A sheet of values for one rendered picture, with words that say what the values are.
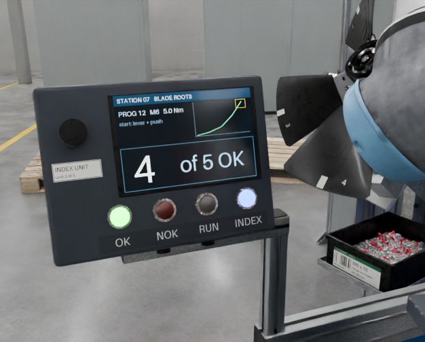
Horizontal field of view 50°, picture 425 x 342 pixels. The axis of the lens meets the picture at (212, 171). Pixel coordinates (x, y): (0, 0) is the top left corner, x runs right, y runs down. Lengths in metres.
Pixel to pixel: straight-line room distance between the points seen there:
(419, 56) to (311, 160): 0.75
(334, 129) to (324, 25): 5.62
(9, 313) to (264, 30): 5.15
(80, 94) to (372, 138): 0.30
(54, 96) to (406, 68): 0.34
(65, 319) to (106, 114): 1.90
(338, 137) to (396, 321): 0.49
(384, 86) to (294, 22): 6.25
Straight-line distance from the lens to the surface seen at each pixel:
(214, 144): 0.53
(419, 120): 0.42
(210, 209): 0.52
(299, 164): 1.17
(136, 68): 8.20
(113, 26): 8.22
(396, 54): 0.46
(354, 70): 1.26
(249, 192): 0.54
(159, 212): 0.51
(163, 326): 2.20
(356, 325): 0.84
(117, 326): 2.24
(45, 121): 0.50
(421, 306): 0.60
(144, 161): 0.51
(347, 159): 1.15
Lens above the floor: 1.32
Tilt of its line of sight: 18 degrees down
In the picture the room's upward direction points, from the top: 1 degrees counter-clockwise
